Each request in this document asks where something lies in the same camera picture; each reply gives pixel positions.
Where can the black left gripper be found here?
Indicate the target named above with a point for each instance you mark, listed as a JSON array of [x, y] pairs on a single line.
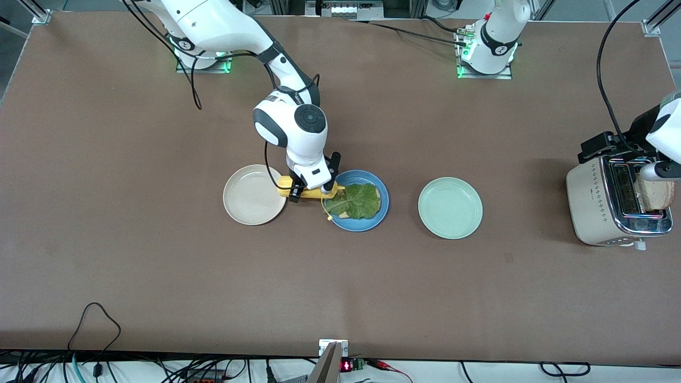
[[641, 126]]

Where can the yellow squeeze bottle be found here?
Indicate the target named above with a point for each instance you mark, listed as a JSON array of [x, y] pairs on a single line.
[[311, 194]]

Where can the bread slice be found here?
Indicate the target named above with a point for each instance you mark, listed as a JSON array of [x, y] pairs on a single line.
[[657, 194], [345, 214]]

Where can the green lettuce leaf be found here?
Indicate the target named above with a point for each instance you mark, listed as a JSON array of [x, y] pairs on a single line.
[[359, 202]]

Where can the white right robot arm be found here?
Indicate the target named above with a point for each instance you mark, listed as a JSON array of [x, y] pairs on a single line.
[[298, 133]]

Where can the beige round plate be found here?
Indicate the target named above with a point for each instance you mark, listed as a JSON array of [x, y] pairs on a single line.
[[250, 194]]

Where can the blue round plate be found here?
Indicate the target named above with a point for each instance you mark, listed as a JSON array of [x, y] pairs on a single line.
[[367, 224]]

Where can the light green round plate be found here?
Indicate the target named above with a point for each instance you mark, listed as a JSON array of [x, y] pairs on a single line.
[[450, 208]]

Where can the cream and chrome toaster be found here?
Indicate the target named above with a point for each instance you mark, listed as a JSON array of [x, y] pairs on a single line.
[[590, 207]]

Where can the small red-lit circuit board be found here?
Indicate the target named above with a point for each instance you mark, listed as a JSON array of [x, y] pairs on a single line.
[[347, 365]]

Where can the white power strip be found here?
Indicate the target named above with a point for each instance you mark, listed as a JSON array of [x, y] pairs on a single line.
[[346, 9]]

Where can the black inline plug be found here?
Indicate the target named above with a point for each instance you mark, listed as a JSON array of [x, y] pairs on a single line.
[[98, 369]]

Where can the aluminium table corner bracket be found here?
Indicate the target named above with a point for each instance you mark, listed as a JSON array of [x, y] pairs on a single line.
[[40, 17], [652, 26]]

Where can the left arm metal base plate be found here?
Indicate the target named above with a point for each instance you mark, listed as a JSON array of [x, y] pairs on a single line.
[[484, 76]]

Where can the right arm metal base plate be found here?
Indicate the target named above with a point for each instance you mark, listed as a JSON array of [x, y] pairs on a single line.
[[226, 68]]

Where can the grey metal camera mount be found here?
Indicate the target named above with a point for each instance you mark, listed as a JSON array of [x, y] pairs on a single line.
[[330, 367]]

